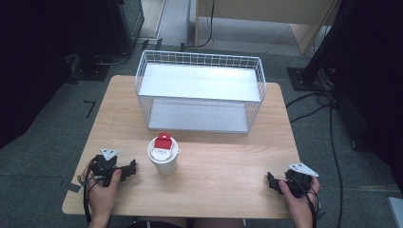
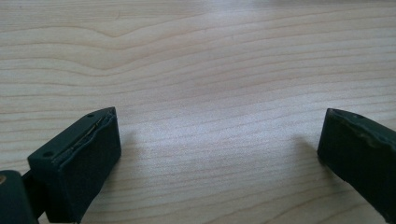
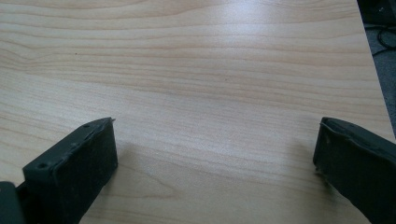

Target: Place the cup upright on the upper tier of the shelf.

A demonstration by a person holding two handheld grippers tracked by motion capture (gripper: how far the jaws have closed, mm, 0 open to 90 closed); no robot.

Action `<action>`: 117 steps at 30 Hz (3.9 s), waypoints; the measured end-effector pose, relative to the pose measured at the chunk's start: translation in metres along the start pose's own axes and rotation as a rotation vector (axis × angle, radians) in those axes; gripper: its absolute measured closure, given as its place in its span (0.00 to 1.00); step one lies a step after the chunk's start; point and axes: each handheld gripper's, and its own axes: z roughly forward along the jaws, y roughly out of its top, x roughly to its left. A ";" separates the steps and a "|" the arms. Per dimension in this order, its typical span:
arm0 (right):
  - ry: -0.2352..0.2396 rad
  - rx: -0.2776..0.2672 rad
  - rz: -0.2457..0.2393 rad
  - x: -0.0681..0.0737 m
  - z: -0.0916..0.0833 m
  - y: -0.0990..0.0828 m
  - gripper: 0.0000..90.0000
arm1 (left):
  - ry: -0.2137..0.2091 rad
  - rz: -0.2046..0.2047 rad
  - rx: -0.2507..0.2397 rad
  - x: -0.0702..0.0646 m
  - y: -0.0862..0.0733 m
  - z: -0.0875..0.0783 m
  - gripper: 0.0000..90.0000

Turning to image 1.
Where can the black tape strip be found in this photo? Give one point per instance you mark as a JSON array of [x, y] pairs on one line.
[[74, 187]]

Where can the black stand pole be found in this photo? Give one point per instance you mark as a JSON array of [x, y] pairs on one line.
[[329, 38]]

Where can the dark equipment case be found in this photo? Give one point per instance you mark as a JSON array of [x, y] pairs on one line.
[[126, 22]]

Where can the person's left hand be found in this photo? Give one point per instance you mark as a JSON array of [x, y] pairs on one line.
[[102, 196]]

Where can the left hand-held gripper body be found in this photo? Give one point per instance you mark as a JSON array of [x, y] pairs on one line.
[[104, 167]]

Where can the black floor plate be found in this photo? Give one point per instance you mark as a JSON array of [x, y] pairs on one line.
[[90, 71]]

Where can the person's right hand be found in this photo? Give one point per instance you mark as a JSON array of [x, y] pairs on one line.
[[297, 205]]

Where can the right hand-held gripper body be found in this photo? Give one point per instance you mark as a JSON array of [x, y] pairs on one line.
[[299, 182]]

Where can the black stand base plate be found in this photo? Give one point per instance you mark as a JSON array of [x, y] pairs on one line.
[[309, 80]]

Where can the pale grey box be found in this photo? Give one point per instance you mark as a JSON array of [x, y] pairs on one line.
[[396, 212]]

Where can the dark curtain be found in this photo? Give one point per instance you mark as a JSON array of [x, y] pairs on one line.
[[28, 69], [377, 95]]

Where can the white cup with red lid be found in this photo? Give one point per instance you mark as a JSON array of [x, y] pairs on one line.
[[163, 156]]

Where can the light wooden cabinet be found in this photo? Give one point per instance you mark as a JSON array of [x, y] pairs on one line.
[[269, 8]]

